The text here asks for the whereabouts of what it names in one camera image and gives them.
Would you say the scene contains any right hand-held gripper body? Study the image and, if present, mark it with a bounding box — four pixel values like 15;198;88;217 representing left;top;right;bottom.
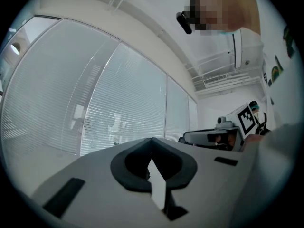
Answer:
215;104;261;153

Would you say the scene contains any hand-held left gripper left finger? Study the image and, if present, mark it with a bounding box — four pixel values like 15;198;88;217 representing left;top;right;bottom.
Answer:
30;137;171;228

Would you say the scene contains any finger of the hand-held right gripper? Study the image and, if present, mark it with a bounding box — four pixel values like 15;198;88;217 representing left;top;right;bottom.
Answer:
183;127;238;144

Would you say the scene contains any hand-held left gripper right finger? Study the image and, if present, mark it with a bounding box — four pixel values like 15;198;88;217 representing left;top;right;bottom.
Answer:
152;138;256;228

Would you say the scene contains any person's right forearm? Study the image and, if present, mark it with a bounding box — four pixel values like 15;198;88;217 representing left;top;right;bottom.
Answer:
246;134;270;144

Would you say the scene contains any white window blind panel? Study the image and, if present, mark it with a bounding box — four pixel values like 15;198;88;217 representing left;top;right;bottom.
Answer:
164;76;190;143
79;42;167;157
1;18;121;157

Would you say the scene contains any person's white printed t-shirt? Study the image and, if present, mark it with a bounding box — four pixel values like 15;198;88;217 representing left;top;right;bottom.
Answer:
261;24;301;131

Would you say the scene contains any white ceiling air vent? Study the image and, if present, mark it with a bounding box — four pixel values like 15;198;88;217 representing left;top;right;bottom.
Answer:
203;74;229;85

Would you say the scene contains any long ceiling light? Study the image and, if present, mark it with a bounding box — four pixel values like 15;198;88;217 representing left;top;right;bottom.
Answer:
232;29;243;69

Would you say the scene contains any person's head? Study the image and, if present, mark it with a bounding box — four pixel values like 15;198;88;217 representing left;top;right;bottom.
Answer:
190;0;261;37

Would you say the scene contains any black head-mounted camera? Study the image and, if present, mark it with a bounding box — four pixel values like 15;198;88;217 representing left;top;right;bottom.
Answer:
176;11;192;35

